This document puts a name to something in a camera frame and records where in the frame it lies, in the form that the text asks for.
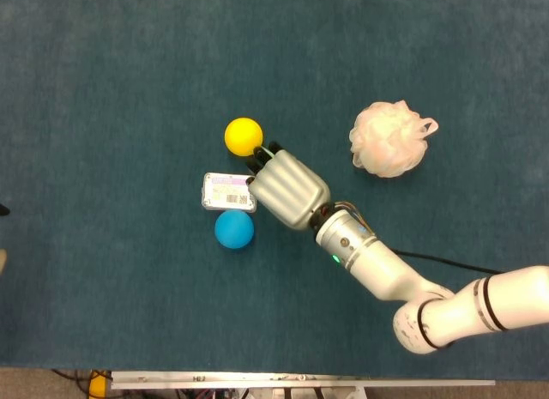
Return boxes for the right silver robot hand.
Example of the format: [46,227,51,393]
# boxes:
[246,141,332,232]

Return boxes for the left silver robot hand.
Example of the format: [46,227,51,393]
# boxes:
[0,203,10,274]

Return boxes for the clear plastic box with label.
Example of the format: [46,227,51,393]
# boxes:
[201,172,258,214]

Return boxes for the yellow foam ball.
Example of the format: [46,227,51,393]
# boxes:
[224,117,264,157]

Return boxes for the white mesh bath loofah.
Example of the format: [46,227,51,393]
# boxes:
[349,100,440,179]

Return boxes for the blue foam ball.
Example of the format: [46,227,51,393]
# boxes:
[214,209,256,250]

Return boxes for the yellow plastic block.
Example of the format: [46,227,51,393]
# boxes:
[87,370,113,398]

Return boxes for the teal table cloth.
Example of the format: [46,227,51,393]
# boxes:
[0,0,549,381]

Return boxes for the black floor cables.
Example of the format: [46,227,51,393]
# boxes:
[51,368,94,396]

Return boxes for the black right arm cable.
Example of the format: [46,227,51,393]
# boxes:
[392,249,504,275]

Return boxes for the aluminium frame rail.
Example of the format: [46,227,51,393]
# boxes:
[110,371,497,390]

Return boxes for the white metal base frame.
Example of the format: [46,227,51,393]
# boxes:
[239,388,365,399]

